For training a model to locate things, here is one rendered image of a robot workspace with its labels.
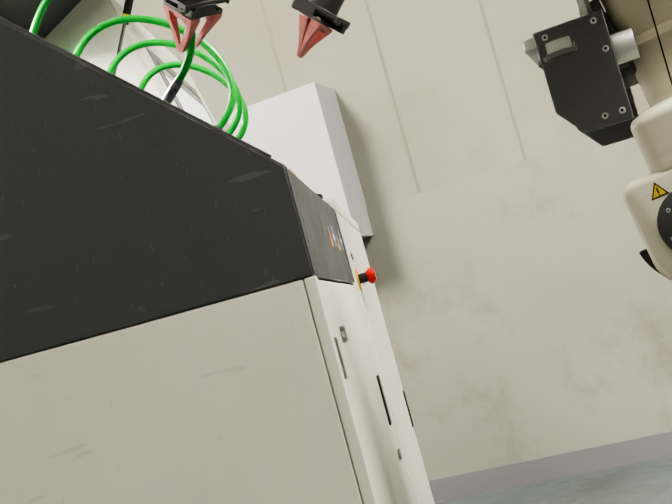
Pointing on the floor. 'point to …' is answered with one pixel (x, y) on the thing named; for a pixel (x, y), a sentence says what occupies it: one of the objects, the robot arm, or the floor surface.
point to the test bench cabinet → (188, 411)
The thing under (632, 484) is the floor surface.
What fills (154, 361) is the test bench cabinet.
